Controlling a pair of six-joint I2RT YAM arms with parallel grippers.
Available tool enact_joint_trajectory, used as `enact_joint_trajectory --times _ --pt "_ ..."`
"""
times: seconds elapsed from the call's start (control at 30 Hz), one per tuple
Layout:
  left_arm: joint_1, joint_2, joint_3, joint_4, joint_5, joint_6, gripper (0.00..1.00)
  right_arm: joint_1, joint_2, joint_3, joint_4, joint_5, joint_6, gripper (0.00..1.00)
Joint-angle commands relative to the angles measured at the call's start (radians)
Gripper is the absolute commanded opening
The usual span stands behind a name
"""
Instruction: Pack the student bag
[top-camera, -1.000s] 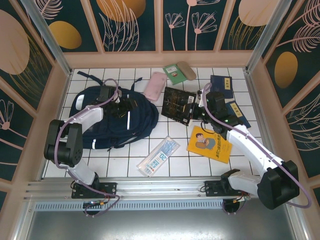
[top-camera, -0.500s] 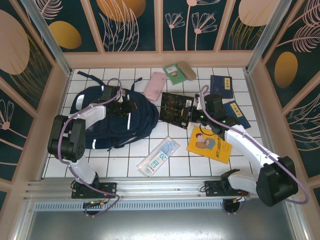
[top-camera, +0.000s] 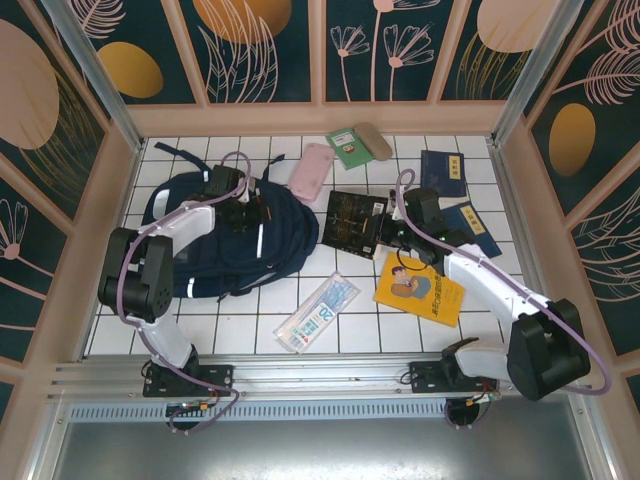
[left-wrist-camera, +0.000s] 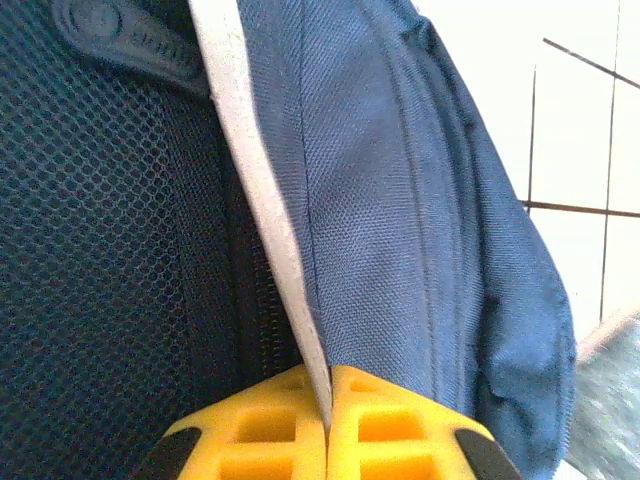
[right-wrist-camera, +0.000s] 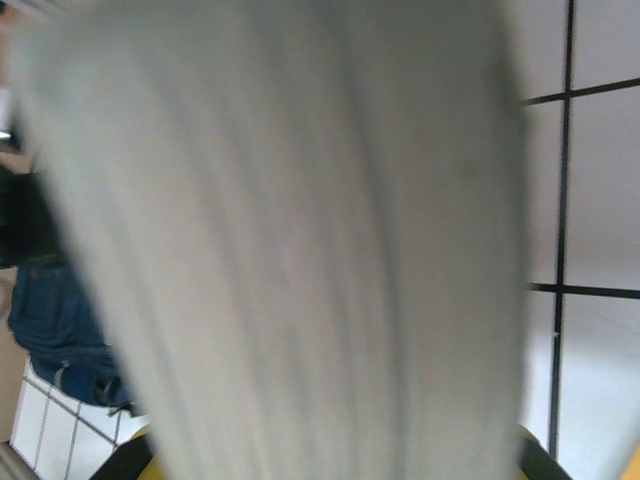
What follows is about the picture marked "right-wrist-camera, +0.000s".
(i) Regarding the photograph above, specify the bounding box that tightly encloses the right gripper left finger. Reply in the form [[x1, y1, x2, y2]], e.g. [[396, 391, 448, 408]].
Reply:
[[94, 427, 164, 480]]

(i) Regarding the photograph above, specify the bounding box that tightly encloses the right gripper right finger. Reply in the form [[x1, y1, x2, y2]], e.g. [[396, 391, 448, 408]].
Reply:
[[514, 424, 579, 480]]

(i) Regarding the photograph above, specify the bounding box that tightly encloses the navy blue backpack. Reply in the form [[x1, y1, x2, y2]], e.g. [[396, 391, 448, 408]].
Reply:
[[7, 263, 147, 417]]

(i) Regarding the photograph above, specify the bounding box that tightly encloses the black book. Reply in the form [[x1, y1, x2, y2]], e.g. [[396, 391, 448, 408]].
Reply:
[[9, 0, 531, 480]]

